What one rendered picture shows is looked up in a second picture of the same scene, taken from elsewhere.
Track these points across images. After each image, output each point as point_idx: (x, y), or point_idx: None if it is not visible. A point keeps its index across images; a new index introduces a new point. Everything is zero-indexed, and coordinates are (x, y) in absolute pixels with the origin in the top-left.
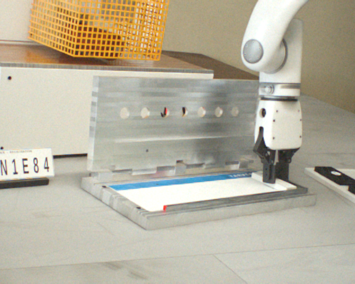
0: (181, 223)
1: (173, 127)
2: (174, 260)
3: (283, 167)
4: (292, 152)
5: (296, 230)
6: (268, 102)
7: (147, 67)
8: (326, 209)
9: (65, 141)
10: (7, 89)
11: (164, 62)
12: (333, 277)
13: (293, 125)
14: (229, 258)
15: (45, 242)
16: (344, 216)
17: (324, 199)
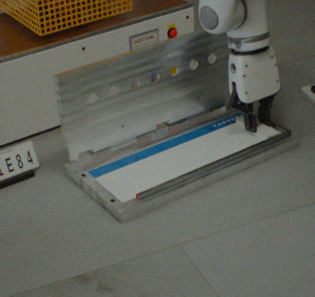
0: (155, 207)
1: (146, 95)
2: (141, 260)
3: (264, 112)
4: (272, 96)
5: (271, 191)
6: (236, 58)
7: (119, 24)
8: (311, 150)
9: (50, 116)
10: None
11: (142, 1)
12: (292, 254)
13: (267, 73)
14: (194, 247)
15: (26, 259)
16: None
17: (312, 133)
